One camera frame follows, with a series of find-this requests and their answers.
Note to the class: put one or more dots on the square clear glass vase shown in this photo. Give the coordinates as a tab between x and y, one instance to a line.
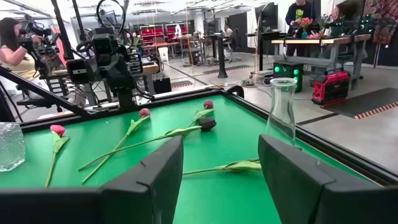
11	146

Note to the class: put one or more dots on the flower bouquet in vase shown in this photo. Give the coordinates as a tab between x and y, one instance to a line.
306	23

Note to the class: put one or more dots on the green table mat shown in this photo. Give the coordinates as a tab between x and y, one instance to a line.
217	193

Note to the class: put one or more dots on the black diagonal frame strut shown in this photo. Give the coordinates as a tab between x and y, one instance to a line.
40	90

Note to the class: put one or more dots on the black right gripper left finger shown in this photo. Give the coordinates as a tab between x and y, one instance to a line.
140	193

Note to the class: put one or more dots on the wooden workbench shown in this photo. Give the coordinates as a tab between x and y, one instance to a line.
311	41

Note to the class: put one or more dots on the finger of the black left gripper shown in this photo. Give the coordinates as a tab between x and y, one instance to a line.
114	46
94	47

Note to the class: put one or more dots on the tall clear glass vase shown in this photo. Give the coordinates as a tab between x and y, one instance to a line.
281	118

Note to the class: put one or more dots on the black computer green lights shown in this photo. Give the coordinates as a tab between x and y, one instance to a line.
287	73

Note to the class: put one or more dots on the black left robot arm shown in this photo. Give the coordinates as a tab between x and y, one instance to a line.
126	99

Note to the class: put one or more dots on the dark red artificial tulip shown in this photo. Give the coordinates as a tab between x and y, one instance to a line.
144	112
208	104

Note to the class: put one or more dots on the black table frame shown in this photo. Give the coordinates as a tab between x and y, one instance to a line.
62	120

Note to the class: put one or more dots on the black camera rig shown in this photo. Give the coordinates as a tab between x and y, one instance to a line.
40	53

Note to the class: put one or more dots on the black artificial tulip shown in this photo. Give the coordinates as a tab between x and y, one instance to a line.
207	124
239	166

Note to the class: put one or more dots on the pink artificial tulip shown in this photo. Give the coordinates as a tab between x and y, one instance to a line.
58	129

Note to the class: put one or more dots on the person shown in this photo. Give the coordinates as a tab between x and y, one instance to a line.
298	15
345	11
12	56
228	31

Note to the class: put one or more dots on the black hazard-edged floor mat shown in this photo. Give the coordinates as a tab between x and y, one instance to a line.
367	102

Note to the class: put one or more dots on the black monitor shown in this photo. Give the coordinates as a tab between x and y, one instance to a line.
269	17

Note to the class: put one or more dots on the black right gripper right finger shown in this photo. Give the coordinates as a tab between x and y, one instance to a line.
311	193

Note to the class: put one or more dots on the black labelled drawer unit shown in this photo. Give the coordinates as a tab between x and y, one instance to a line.
56	85

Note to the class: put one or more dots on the black pole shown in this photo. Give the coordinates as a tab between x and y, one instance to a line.
62	29

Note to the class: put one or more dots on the patterned hanging cloth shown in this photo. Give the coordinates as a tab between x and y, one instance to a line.
385	18

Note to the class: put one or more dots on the red portable power station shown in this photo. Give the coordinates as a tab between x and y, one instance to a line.
331	88

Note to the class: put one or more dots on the red storage bin rack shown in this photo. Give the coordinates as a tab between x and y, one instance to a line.
175	31
152	35

